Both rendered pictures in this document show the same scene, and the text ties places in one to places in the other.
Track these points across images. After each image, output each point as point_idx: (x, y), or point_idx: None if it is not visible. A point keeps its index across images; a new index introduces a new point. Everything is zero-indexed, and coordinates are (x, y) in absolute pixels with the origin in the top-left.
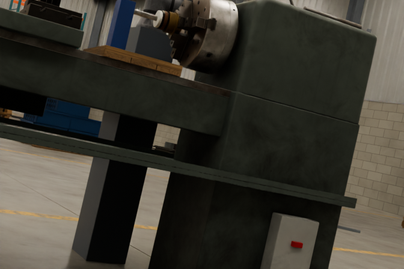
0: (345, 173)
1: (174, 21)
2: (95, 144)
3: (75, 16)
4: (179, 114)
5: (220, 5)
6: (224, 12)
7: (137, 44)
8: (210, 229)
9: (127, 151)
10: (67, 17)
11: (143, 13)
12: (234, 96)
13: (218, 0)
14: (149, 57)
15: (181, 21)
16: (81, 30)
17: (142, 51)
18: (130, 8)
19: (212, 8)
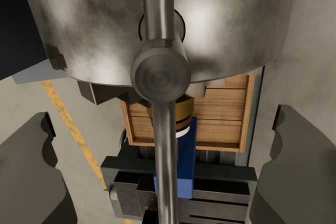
0: None
1: (193, 100)
2: (260, 95)
3: (249, 200)
4: None
5: (278, 14)
6: None
7: (1, 78)
8: None
9: (264, 70)
10: (224, 200)
11: (177, 151)
12: None
13: (258, 23)
14: (251, 104)
15: (205, 88)
16: (256, 183)
17: (2, 61)
18: (193, 174)
19: (282, 48)
